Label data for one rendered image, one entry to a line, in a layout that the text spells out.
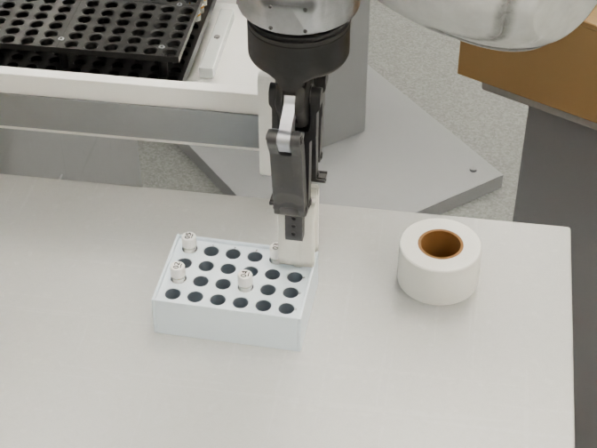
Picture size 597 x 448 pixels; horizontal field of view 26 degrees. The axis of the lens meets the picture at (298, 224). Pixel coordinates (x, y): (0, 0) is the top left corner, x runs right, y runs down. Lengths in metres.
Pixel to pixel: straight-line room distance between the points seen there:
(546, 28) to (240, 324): 0.43
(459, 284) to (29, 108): 0.41
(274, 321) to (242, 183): 1.36
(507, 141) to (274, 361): 1.58
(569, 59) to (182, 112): 0.40
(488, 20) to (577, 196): 0.80
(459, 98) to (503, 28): 1.96
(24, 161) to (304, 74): 0.65
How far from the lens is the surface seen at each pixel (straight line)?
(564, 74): 1.33
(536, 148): 1.50
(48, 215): 1.21
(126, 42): 1.18
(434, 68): 2.77
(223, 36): 1.28
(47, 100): 1.17
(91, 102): 1.15
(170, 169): 2.49
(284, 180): 0.97
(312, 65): 0.93
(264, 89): 1.08
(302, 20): 0.90
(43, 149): 1.59
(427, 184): 2.40
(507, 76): 1.36
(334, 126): 2.45
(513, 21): 0.72
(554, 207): 1.53
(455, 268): 1.09
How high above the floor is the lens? 1.53
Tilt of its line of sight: 40 degrees down
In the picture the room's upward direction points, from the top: straight up
